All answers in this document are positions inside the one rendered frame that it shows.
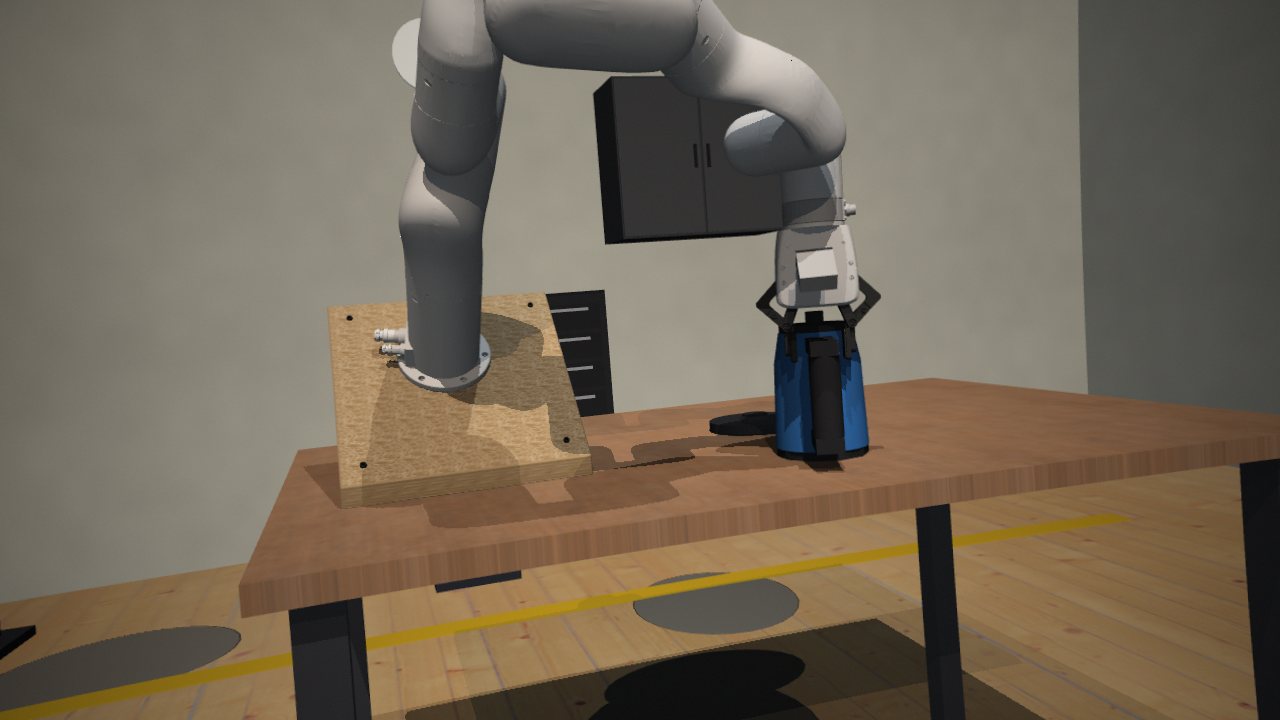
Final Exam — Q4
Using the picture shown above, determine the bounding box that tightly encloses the blue kettle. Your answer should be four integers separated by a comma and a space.
774, 310, 869, 462

